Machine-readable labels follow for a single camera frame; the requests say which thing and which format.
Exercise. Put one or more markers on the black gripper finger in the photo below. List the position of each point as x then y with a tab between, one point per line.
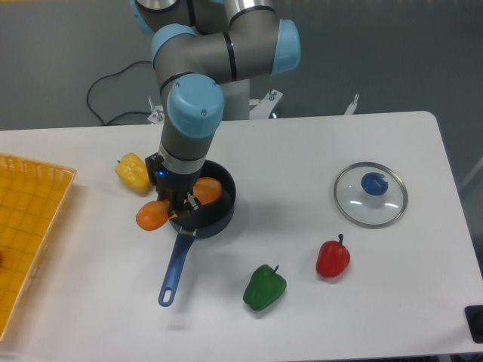
164	206
188	206

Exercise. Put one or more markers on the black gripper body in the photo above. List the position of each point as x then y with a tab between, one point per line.
170	185

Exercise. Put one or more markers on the long orange bread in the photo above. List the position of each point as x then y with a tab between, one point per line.
206	190

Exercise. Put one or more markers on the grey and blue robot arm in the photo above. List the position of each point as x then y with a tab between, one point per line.
197	46

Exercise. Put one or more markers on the yellow bell pepper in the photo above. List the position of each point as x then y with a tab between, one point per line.
131	170

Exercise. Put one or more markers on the green bell pepper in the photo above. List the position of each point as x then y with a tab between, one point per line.
264	288

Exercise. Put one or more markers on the yellow plastic basket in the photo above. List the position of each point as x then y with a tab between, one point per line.
32	194

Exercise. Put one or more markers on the red bell pepper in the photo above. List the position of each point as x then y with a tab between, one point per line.
333	258

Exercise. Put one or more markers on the glass lid with blue knob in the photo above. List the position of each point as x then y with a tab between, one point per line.
370	195

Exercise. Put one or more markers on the black device at table edge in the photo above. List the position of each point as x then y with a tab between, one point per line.
474	317

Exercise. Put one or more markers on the dark pot with blue handle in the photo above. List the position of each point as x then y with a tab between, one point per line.
207	221

